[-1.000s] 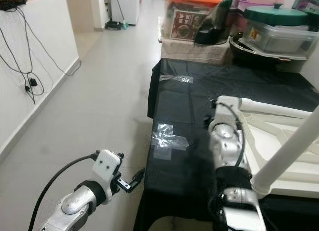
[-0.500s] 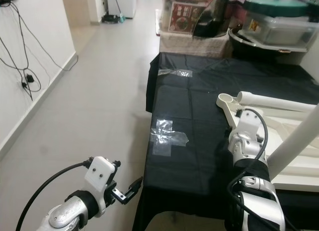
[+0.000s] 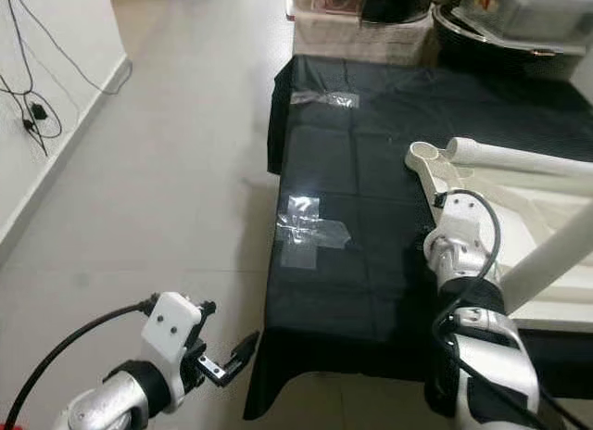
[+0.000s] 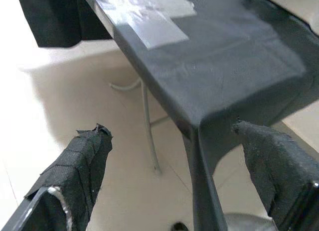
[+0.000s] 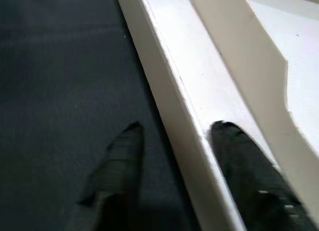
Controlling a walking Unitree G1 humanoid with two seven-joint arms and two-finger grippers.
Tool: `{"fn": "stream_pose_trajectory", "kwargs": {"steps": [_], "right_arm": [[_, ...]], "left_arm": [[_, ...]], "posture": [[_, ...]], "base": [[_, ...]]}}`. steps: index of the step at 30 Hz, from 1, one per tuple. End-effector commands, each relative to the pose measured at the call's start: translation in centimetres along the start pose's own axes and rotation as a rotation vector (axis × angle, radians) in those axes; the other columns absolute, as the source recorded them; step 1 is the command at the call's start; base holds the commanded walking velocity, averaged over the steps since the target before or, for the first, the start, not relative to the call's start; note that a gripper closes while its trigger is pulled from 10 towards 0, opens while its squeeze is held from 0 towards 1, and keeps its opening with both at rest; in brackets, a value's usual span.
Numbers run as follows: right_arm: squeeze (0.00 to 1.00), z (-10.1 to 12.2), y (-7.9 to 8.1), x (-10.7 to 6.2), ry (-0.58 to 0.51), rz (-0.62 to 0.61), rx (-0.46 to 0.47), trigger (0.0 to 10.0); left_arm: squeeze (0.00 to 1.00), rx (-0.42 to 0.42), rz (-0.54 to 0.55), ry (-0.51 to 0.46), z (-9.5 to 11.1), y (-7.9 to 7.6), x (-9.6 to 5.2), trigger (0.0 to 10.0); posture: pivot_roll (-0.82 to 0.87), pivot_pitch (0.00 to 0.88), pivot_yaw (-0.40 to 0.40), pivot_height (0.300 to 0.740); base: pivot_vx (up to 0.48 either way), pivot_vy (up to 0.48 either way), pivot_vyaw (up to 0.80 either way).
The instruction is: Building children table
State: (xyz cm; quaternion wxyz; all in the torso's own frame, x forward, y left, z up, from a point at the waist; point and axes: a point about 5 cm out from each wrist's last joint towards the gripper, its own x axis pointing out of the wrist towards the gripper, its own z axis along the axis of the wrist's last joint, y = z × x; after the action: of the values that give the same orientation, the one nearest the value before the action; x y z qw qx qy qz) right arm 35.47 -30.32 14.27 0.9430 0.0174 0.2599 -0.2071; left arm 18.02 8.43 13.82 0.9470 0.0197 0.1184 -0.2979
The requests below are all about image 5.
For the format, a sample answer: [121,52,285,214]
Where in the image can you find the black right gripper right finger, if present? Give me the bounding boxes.
[210,120,317,231]

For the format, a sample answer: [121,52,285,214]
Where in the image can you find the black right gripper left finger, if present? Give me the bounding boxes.
[66,121,145,231]

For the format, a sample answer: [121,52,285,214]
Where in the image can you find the white plastic table top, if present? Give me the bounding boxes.
[114,0,319,231]

